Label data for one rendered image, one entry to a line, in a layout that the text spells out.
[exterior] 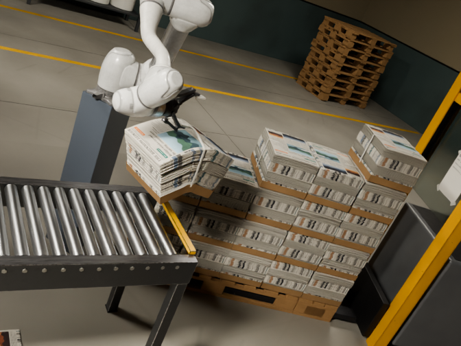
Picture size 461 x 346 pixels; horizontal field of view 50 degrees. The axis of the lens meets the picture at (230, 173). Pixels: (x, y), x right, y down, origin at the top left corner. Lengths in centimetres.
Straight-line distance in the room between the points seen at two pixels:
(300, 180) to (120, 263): 129
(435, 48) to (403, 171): 760
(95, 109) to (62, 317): 110
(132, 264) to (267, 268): 137
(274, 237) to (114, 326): 104
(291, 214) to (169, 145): 112
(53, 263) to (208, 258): 140
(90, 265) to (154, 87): 69
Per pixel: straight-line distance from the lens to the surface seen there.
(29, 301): 287
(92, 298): 295
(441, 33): 1053
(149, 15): 216
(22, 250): 190
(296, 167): 280
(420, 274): 327
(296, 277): 325
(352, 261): 327
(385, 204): 309
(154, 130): 217
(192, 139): 215
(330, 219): 304
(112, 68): 268
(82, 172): 291
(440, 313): 358
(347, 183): 293
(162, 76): 177
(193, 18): 226
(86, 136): 283
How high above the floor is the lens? 201
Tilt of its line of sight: 25 degrees down
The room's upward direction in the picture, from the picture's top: 23 degrees clockwise
